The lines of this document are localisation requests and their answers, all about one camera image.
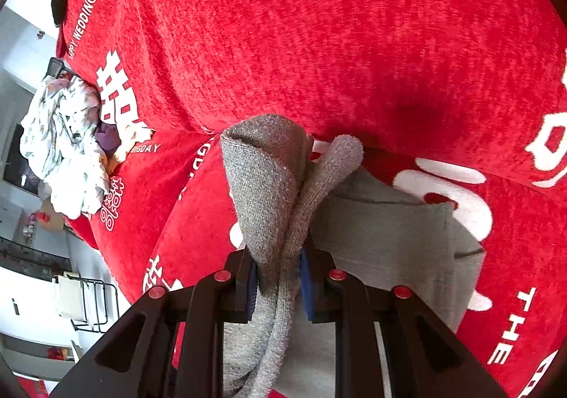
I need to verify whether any pale floral print garment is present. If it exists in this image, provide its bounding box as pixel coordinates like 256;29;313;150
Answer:
20;77;111;220

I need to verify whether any black countertop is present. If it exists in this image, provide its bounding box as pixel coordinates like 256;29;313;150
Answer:
0;236;72;282

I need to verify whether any dark purple garment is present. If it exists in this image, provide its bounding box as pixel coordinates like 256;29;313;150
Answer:
95;120;123;156

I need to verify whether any grey knit sock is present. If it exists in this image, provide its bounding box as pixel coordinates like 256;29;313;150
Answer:
220;113;365;398

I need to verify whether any orange garment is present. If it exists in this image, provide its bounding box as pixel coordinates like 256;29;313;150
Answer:
100;149;134;175

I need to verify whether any grey smooth garment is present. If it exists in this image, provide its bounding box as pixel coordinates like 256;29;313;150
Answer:
275;167;487;394

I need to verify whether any black metal rack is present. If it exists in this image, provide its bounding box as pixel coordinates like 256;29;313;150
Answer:
52;271;121;333

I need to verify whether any red printed blanket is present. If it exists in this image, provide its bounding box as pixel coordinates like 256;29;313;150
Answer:
55;0;567;398

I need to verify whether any dark grey object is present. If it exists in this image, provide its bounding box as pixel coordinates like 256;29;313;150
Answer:
46;57;76;82

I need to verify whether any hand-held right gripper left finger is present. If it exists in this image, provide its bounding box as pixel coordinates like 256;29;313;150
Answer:
49;250;258;398

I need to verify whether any white cloth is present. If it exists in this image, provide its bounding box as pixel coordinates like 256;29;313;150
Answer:
52;274;91;320

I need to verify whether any cardboard box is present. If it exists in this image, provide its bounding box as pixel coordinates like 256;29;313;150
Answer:
37;198;68;233

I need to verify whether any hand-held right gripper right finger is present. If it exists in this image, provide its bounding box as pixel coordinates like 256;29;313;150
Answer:
300;243;508;398

